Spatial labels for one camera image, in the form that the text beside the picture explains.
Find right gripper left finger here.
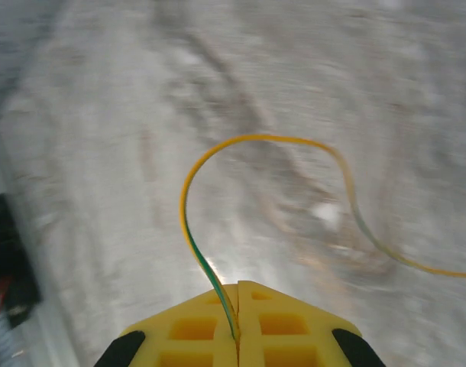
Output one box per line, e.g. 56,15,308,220
95,281,240,367

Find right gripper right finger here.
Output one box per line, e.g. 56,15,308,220
237,280,387,367

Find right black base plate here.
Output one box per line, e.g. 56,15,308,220
0,193,42,330

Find yellow green striped cable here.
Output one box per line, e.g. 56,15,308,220
179,134,466,341

